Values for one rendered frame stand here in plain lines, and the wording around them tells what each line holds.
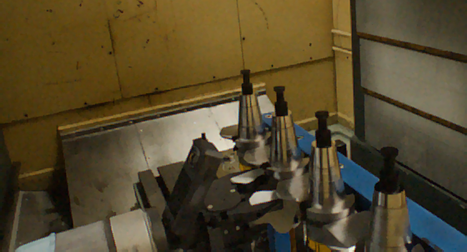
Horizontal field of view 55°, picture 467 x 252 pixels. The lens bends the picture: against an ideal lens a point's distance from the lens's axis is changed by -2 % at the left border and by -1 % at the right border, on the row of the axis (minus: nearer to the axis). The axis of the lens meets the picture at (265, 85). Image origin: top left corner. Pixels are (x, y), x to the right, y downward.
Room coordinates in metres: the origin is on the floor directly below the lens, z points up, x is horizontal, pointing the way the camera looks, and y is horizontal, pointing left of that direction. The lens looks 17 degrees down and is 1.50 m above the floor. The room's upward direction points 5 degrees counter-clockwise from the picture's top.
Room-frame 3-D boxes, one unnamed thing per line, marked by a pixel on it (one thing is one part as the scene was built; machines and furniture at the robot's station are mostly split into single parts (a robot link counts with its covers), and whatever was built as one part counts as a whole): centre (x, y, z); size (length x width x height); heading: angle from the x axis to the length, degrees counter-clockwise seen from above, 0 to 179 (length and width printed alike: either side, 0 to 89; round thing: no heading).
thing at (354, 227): (0.39, -0.08, 1.21); 0.07 x 0.05 x 0.01; 113
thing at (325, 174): (0.44, -0.06, 1.26); 0.04 x 0.04 x 0.07
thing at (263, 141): (0.65, 0.03, 1.21); 0.06 x 0.06 x 0.03
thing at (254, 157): (0.60, 0.01, 1.21); 0.07 x 0.05 x 0.01; 113
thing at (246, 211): (0.49, 0.04, 1.19); 0.09 x 0.05 x 0.02; 99
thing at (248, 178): (0.57, 0.02, 1.17); 0.09 x 0.03 x 0.06; 126
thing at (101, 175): (1.50, 0.29, 0.75); 0.89 x 0.67 x 0.26; 113
